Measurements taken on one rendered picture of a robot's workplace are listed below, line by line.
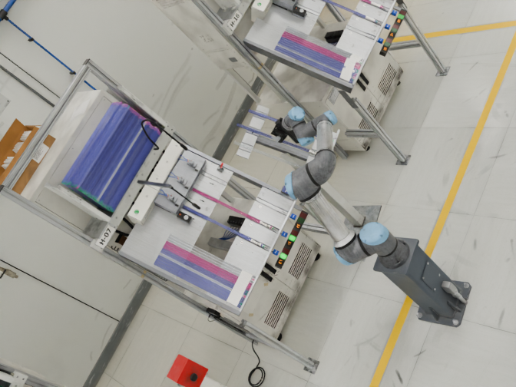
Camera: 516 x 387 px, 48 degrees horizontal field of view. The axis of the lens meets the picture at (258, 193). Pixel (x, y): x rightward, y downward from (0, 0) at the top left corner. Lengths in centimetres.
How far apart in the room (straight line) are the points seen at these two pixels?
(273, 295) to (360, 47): 159
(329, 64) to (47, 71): 208
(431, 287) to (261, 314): 109
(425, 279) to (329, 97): 142
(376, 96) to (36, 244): 266
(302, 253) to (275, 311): 40
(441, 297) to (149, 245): 152
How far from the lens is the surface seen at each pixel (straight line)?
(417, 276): 286
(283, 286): 362
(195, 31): 378
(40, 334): 470
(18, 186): 320
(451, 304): 313
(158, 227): 312
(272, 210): 313
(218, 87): 525
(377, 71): 416
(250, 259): 306
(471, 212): 347
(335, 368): 345
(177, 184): 312
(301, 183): 253
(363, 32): 368
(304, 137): 287
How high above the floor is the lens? 272
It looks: 36 degrees down
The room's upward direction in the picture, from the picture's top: 50 degrees counter-clockwise
